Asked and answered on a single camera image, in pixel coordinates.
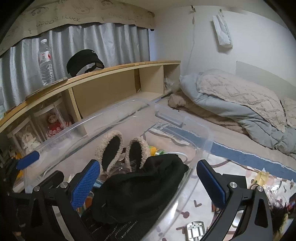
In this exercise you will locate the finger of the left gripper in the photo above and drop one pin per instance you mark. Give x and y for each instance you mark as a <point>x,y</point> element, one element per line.
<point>27,160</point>

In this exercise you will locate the wooden shelf unit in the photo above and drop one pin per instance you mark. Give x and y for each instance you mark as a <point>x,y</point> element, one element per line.
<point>77,98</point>

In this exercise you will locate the grey beige quilted duvet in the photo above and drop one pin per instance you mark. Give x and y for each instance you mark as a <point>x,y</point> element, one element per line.
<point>254,107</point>

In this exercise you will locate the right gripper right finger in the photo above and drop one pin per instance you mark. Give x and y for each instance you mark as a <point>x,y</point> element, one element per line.
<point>226,194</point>

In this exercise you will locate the clear water bottle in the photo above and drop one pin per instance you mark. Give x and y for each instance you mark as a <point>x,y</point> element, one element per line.
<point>45,63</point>

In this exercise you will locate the right fluffy beige slipper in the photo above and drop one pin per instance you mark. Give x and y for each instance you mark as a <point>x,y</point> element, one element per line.
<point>137,153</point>

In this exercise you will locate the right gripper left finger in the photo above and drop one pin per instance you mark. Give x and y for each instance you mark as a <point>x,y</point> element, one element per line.
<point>54,202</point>

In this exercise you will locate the red dressed doll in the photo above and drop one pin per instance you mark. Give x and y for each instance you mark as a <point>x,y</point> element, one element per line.
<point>54,125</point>

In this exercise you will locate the beige pillow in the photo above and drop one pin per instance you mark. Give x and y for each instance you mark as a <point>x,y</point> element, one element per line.
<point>289,107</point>

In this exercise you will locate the clear plastic storage bin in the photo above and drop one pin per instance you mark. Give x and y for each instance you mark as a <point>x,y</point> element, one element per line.
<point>138,129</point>

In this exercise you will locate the fluffy beige slipper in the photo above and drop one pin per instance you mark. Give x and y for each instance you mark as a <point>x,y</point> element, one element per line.
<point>137,153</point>
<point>109,150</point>

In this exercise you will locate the black visor cap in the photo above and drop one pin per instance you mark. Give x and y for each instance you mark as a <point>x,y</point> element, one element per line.
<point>81,59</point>

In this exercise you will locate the left fluffy beige slipper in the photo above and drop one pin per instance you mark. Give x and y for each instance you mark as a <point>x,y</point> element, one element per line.
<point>109,150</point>

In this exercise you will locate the black knit garment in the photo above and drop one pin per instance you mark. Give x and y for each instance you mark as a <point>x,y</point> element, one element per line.
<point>127,206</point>

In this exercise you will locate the white wall pouch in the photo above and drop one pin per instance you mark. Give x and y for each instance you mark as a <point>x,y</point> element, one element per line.
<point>222,30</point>

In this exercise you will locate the brown paper valance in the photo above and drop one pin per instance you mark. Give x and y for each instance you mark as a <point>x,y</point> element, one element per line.
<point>42,16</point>

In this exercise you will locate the yellow liquid bottle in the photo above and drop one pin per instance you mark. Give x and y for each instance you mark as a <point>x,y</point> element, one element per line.
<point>260,179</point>

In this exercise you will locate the white dressed doll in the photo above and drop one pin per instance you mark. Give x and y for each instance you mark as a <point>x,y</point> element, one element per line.
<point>29,142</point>

